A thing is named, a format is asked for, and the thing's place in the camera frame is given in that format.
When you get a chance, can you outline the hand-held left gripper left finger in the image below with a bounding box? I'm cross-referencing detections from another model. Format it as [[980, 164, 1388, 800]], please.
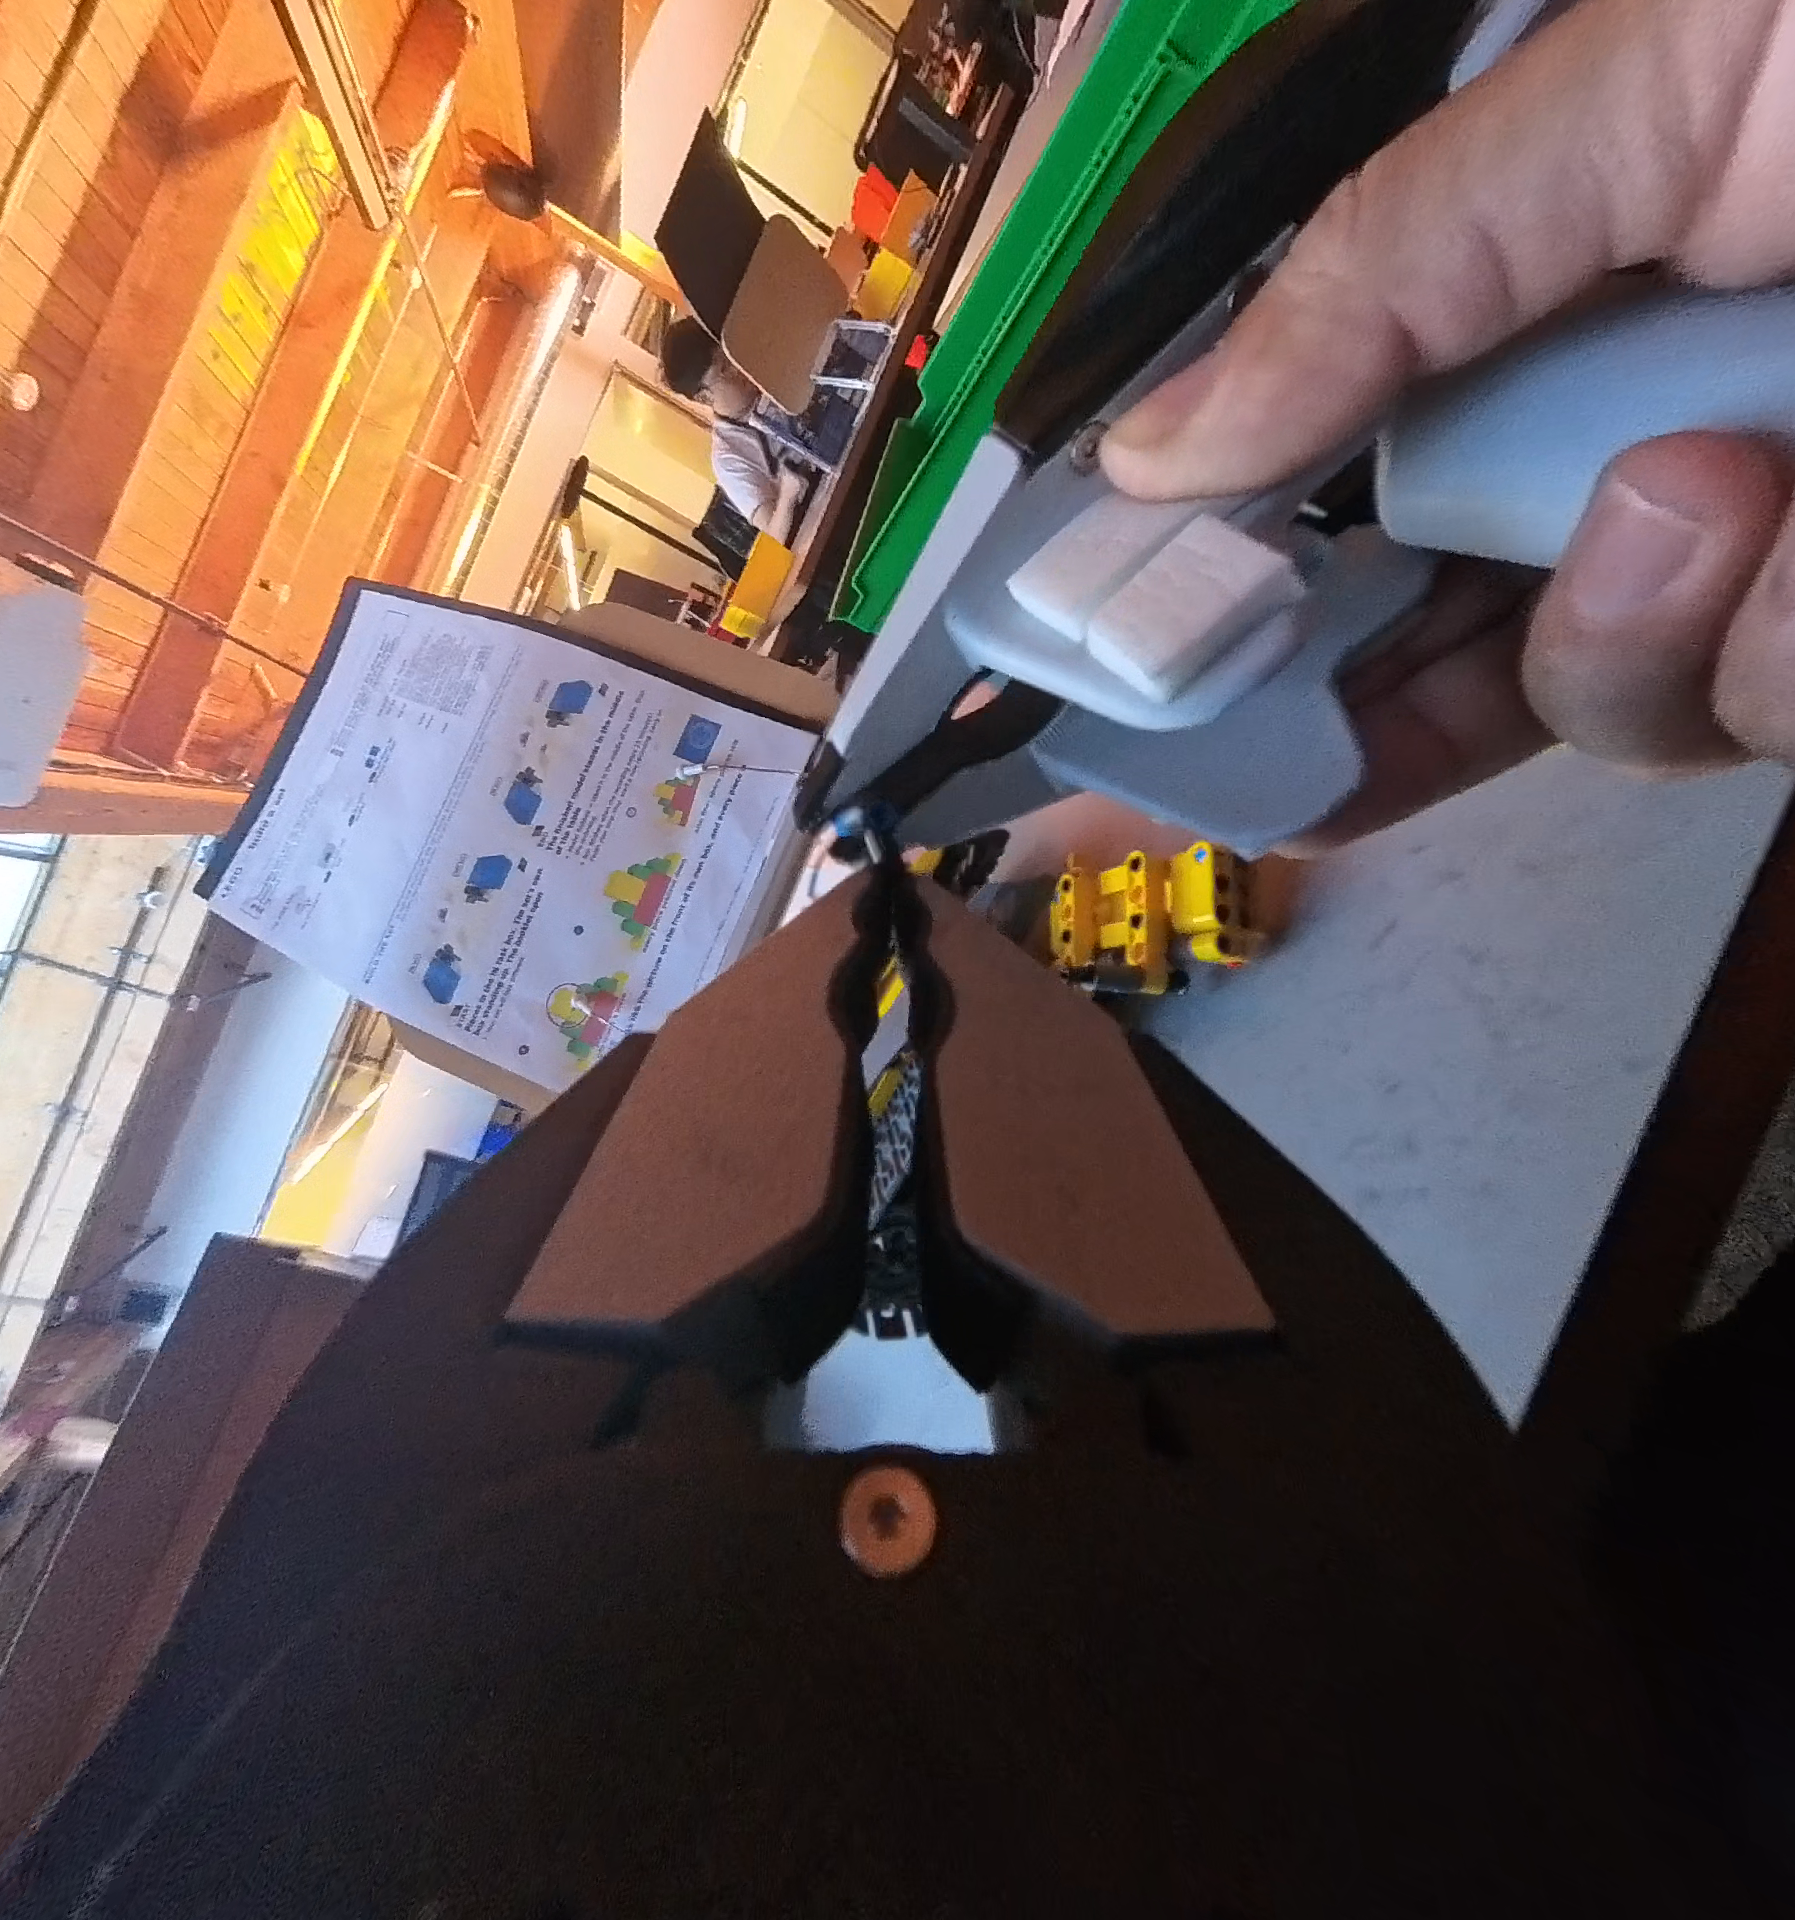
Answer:
[[504, 866, 891, 1336]]

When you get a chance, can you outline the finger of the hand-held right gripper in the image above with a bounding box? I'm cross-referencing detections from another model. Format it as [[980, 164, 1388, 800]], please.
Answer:
[[791, 433, 1203, 834], [871, 519, 1428, 863]]

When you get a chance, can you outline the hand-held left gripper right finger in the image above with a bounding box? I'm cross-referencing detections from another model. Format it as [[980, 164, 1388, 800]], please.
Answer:
[[898, 878, 1277, 1344]]

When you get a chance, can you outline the person's right hand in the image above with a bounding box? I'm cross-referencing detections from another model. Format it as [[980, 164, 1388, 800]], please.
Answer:
[[1100, 0, 1795, 860]]

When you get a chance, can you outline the green plastic bin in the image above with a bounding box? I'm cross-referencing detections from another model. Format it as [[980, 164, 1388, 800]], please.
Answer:
[[829, 0, 1440, 633]]

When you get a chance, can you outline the yellow black toy tracked vehicle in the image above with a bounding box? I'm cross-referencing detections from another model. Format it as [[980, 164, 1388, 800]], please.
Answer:
[[855, 960, 932, 1344]]

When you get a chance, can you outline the black pole stand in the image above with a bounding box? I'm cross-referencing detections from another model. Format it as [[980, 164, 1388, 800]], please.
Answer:
[[566, 458, 718, 549]]

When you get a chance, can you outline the black panel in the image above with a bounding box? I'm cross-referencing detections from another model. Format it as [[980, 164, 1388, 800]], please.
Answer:
[[655, 106, 770, 340]]

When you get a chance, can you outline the printed instruction sheet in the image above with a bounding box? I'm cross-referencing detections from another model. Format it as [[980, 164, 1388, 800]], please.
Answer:
[[208, 593, 825, 1097]]

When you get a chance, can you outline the long ceiling light fixture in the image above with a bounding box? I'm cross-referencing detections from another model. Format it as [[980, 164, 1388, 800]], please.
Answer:
[[268, 0, 396, 227]]

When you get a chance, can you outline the white wall box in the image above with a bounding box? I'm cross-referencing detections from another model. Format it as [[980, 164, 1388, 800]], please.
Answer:
[[0, 556, 88, 804]]

